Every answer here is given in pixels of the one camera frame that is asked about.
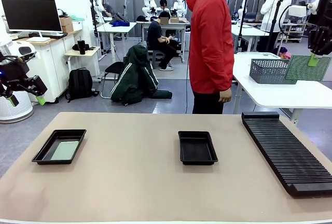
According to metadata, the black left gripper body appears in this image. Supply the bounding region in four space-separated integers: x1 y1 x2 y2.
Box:
0 57 30 97

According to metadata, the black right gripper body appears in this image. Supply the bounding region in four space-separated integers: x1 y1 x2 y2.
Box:
307 13 332 57

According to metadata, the black plastic ESD tray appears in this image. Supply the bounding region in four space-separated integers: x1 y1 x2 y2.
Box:
177 130 219 166
31 129 87 165

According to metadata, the red-sleeved right forearm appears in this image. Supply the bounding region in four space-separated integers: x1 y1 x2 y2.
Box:
216 60 235 93

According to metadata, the person's right hand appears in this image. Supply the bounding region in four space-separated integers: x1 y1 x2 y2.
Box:
218 89 233 103

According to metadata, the white shelf rack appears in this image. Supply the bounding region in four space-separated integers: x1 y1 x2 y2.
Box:
281 20 307 44

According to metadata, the pink bag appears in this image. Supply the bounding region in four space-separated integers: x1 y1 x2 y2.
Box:
279 47 293 60

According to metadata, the black backpack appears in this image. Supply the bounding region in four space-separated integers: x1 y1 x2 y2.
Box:
65 67 100 103

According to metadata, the grey plastic mesh basket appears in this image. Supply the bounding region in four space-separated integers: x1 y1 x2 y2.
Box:
249 58 298 85

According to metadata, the black tripod stand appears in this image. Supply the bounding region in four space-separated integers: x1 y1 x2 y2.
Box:
238 0 251 53
268 0 284 52

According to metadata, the black keyboard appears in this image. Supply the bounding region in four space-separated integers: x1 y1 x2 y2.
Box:
27 32 68 39

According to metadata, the white shallow plastic tray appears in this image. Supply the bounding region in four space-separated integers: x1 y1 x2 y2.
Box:
237 51 282 60

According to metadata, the person in white top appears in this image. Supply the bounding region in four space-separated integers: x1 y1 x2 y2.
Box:
250 0 293 52

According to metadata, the small wooden side table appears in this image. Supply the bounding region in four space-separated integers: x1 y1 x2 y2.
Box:
64 46 102 82

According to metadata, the black tumbler with straw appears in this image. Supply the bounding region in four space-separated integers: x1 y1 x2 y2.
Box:
77 36 87 55

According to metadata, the black monitor on white stand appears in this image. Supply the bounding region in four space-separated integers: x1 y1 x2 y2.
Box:
1 0 63 43

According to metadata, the brown cardboard box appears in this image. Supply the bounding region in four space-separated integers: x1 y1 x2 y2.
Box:
59 16 74 33

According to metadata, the white background table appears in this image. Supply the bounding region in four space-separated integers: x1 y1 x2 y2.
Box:
96 21 137 63
230 23 270 53
136 21 191 61

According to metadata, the black chair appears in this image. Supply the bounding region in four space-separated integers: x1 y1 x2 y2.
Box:
100 61 126 99

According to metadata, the black slotted board rack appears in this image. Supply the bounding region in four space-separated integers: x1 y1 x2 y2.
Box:
241 111 332 198

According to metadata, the dark green striped jacket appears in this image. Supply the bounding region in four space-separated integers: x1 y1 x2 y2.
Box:
110 44 173 106

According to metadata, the person in red jacket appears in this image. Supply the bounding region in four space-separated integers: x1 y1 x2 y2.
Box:
185 0 236 115

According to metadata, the grey plastic stool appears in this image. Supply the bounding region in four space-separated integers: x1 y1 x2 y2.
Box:
151 49 169 69

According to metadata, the seated person in black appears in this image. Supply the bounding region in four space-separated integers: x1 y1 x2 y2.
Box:
147 11 180 72

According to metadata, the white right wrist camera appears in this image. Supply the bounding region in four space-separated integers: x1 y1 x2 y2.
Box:
287 5 308 19

